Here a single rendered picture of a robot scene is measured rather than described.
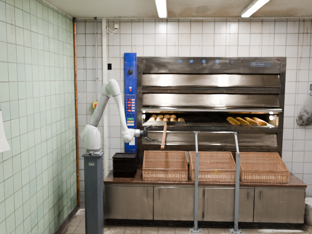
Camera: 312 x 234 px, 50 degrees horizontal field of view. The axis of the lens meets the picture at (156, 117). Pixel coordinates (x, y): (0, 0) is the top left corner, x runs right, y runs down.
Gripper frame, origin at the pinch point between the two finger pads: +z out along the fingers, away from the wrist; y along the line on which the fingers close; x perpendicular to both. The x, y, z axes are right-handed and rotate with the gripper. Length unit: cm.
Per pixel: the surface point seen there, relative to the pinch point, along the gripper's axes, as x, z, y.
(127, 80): -61, -43, -61
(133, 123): -61, -35, -3
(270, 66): -66, 143, -81
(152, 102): -63, -9, -32
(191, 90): -65, 41, -48
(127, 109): -61, -42, -22
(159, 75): -67, -1, -67
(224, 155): -60, 87, 37
